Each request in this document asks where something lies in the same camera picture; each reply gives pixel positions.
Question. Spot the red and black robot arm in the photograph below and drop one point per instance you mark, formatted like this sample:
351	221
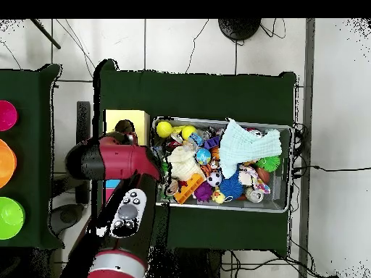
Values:
121	160

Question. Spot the wooden three-hole box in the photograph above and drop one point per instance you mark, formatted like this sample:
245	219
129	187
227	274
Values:
142	121

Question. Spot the silver mesh bin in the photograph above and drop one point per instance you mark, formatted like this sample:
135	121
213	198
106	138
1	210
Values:
275	202

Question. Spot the yellow ball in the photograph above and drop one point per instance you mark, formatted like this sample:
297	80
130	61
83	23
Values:
189	131
164	129

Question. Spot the black upright panel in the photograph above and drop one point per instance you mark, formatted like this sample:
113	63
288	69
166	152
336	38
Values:
83	115

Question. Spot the cream cloth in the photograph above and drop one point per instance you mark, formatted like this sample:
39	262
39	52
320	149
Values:
184	163

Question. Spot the blue globe ball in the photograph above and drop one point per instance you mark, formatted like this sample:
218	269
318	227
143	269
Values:
203	156

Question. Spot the orange building block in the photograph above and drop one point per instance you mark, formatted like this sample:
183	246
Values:
189	186

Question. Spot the dark green table cloth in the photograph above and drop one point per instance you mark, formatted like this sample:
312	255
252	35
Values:
203	95

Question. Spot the purple spiky toy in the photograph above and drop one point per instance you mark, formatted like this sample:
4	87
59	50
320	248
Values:
203	191

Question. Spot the small soccer ball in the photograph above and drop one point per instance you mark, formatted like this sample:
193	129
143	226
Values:
214	179

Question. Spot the yellow duck plush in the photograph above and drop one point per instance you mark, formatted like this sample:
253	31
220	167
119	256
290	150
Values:
218	197

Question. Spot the grey stand foot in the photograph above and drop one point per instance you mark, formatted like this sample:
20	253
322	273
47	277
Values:
66	217

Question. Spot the blue spiky ball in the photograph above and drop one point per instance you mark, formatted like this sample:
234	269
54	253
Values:
231	187

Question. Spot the mint green cloth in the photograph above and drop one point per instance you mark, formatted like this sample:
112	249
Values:
246	144

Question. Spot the dark green side-table cloth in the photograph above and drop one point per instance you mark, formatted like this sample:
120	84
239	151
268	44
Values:
29	87

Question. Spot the pink bowl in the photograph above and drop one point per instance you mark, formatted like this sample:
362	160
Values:
7	115

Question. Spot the orange bowl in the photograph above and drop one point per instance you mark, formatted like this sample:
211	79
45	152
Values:
5	163

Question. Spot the black rod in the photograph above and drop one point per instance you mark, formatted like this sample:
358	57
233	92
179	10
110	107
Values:
46	34

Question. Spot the green bowl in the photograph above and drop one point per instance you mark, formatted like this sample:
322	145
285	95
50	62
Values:
10	218

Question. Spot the black round stand base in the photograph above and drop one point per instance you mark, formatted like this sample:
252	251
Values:
239	29

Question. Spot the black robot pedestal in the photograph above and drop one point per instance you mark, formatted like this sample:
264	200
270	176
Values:
188	266

